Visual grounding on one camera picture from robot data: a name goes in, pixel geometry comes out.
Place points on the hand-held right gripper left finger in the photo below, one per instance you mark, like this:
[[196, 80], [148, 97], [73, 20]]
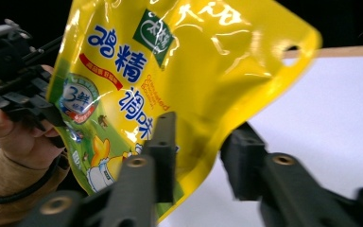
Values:
[[164, 164]]

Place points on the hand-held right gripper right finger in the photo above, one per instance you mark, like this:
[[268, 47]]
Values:
[[244, 164]]

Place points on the yellow spouted pouch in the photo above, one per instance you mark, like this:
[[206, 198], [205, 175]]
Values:
[[201, 78]]

